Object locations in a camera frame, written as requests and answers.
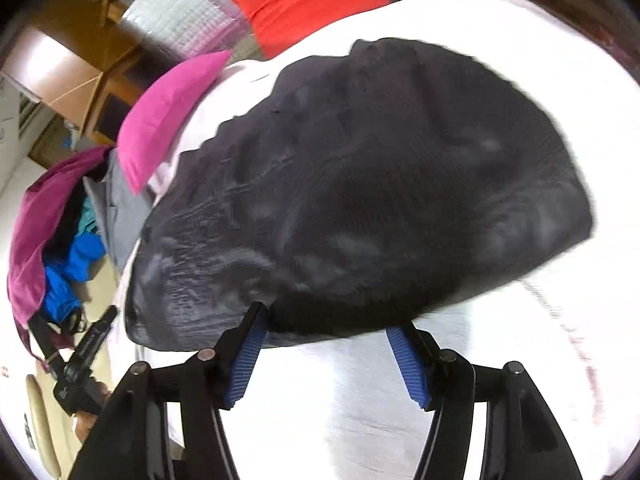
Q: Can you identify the purple velvet garment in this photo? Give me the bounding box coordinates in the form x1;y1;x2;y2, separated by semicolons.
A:
6;146;112;351

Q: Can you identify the brown wooden pillar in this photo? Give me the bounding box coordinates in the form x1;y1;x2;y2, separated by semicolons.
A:
3;0;142;146

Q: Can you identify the grey blazer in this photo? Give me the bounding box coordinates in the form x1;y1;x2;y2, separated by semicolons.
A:
82;148;155;274

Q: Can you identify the silver foil insulation board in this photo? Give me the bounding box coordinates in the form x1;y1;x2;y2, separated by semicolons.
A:
118;0;432;64

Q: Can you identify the black quilted jacket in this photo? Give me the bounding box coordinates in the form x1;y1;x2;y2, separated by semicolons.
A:
124;39;593;351

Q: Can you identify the teal garment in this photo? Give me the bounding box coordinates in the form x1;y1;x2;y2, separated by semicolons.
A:
77;196;99;235

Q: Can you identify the person's left hand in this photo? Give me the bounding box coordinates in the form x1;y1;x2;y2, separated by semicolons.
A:
74;382;112;443

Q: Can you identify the blue garment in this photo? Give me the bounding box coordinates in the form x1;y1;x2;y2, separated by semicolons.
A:
41;231;105;326

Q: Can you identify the magenta pillow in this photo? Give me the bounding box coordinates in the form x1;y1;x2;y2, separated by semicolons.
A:
117;50;231;194

